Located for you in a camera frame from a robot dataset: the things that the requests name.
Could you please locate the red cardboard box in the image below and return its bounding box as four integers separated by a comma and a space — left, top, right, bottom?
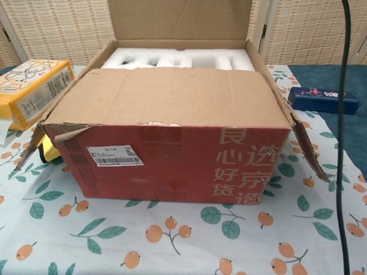
13, 0, 332, 206

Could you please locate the dark blue rectangular box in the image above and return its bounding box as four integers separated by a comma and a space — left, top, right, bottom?
287, 86, 362, 116

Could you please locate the white foam insert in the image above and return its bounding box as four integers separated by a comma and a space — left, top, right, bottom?
101, 47, 256, 72

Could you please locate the floral print tablecloth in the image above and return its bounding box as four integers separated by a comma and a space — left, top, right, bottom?
0, 64, 367, 275

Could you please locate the yellow cloth with black edge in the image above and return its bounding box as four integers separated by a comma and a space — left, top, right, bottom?
39, 136, 61, 164

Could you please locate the yellow cartoon tissue pack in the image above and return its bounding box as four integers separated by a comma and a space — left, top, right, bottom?
0, 58, 76, 131

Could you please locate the woven folding screen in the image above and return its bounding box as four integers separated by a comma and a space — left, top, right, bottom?
0, 0, 367, 71

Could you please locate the white blister packet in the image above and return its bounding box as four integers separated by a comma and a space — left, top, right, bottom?
0, 120, 15, 147

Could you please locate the black cable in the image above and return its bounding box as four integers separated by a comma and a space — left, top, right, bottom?
335, 0, 352, 275

